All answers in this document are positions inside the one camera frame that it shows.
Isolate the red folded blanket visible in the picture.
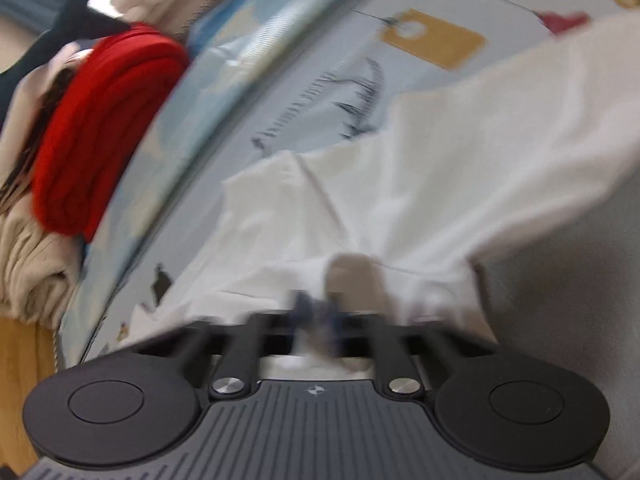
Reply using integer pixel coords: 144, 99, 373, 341
30, 22, 193, 242

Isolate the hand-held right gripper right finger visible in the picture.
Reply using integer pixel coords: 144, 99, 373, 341
320, 295, 482, 401

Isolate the dark teal shark plush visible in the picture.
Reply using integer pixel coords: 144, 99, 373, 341
0, 0, 135, 126

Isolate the white folded blanket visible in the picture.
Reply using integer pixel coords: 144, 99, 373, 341
0, 47, 98, 171

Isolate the wooden bed frame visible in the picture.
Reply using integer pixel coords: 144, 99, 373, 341
0, 310, 67, 480

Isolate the light blue patterned mat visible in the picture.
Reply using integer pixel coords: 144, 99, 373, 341
57, 0, 436, 366

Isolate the grey bed cover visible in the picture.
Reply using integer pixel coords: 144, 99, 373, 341
470, 150, 640, 480

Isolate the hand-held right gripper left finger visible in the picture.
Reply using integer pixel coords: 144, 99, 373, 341
167, 292, 322, 401

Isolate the cream folded blanket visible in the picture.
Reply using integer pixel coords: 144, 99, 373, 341
0, 200, 88, 328

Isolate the white shirt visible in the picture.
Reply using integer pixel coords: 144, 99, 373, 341
150, 10, 640, 386

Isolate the deer print bed sheet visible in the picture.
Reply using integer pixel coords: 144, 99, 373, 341
75, 0, 640, 361

